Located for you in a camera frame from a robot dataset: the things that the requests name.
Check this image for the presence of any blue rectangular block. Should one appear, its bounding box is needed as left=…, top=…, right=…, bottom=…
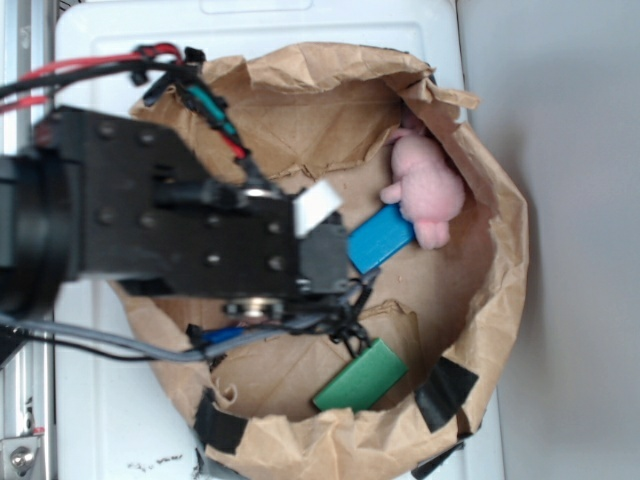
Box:
left=348, top=204, right=415, bottom=274

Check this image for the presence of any white tag on gripper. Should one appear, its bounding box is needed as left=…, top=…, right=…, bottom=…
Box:
left=293, top=180, right=343, bottom=239

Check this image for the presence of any pink plush toy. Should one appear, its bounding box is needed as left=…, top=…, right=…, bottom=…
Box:
left=379, top=123, right=465, bottom=250

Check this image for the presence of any aluminium frame rail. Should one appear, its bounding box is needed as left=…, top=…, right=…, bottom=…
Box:
left=1, top=1, right=58, bottom=479

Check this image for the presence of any metal corner bracket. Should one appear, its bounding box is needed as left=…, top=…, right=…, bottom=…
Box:
left=1, top=436, right=45, bottom=480

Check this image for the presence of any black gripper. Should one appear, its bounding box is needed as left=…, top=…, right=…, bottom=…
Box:
left=74, top=108, right=351, bottom=321

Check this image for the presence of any white plastic bin lid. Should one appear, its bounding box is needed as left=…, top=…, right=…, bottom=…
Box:
left=53, top=0, right=505, bottom=480

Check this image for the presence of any green rectangular block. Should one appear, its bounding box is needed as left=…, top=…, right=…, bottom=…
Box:
left=312, top=338, right=408, bottom=412

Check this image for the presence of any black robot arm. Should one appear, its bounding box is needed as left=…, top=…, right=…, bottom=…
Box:
left=1, top=107, right=349, bottom=319

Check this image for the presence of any red and black cable bundle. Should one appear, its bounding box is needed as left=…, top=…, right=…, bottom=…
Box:
left=0, top=42, right=281, bottom=194

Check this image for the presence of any brown paper bag tray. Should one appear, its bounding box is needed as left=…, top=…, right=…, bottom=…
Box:
left=110, top=41, right=530, bottom=480

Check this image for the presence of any grey cable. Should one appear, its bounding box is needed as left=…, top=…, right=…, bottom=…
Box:
left=0, top=279, right=381, bottom=364

